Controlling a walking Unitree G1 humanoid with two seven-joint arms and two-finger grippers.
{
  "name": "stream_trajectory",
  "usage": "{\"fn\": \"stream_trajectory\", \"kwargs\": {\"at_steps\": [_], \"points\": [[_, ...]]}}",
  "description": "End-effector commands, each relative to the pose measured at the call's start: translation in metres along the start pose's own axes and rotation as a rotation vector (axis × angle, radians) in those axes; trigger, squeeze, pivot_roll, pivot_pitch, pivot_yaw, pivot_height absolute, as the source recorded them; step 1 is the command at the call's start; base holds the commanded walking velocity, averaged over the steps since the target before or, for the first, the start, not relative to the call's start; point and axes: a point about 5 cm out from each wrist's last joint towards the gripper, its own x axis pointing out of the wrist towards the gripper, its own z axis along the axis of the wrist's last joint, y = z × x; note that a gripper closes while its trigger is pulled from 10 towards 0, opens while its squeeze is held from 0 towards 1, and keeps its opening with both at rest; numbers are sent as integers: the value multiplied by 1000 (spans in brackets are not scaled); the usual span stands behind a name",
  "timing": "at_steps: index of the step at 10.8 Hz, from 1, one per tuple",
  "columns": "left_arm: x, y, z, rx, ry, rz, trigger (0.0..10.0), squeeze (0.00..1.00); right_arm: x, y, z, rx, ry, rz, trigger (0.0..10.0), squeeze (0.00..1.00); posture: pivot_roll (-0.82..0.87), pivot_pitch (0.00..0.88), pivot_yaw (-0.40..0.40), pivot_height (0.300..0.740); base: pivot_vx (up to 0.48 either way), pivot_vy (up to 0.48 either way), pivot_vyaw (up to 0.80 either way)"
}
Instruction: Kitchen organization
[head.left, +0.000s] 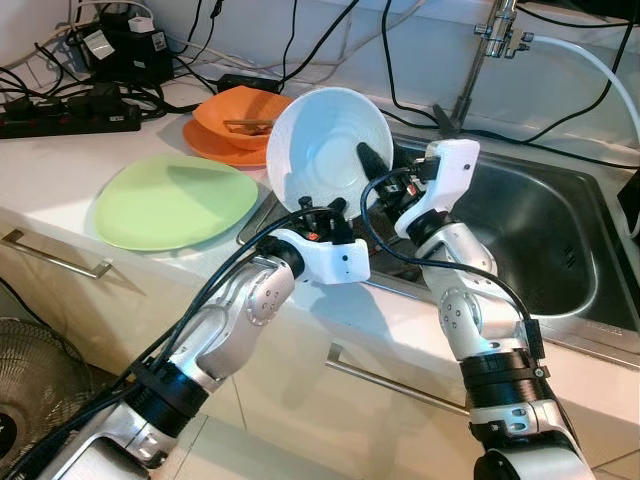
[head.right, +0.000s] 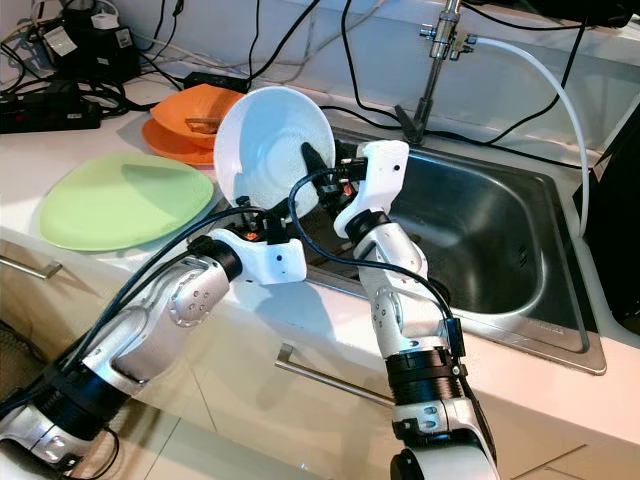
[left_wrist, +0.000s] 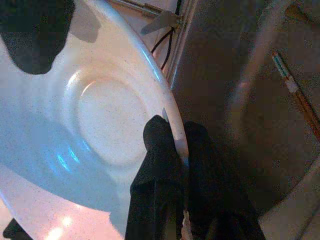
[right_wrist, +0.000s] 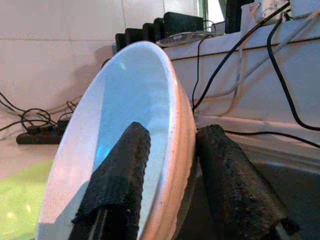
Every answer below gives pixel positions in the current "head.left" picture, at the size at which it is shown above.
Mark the black wall cable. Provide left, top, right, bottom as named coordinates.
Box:
left=270, top=0, right=361, bottom=89
left=522, top=15, right=631, bottom=144
left=378, top=0, right=446, bottom=131

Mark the orange plate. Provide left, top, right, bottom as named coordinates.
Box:
left=181, top=117, right=273, bottom=169

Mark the stainless steel sink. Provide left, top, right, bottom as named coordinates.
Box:
left=238, top=128, right=640, bottom=353

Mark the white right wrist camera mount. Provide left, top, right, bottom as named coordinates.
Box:
left=394, top=139, right=482, bottom=242

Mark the orange bowl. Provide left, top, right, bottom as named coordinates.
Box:
left=192, top=85, right=297, bottom=153

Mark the white bowl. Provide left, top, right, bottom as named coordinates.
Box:
left=265, top=86, right=395, bottom=218

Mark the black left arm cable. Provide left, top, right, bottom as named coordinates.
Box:
left=0, top=203, right=346, bottom=480

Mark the black power supply box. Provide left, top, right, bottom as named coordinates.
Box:
left=73, top=10, right=173, bottom=85

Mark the black appliance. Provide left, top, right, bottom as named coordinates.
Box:
left=615, top=170, right=640, bottom=237

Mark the white water hose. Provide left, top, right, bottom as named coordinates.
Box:
left=525, top=33, right=640, bottom=236

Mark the silver cabinet handle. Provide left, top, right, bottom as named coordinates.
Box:
left=324, top=343, right=473, bottom=418

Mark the chrome sink faucet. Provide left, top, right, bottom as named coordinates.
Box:
left=448, top=0, right=533, bottom=139

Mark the grey floor fan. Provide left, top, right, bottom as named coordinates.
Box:
left=0, top=317, right=97, bottom=473

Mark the silver drawer handle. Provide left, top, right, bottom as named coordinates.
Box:
left=0, top=229, right=114, bottom=281

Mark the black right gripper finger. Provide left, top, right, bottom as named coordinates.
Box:
left=355, top=142, right=394, bottom=188

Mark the black adapter brick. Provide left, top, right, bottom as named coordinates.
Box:
left=216, top=72, right=284, bottom=97

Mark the black power strip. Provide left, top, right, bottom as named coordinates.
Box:
left=0, top=98, right=142, bottom=140

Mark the light green plate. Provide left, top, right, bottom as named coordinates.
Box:
left=93, top=152, right=260, bottom=252

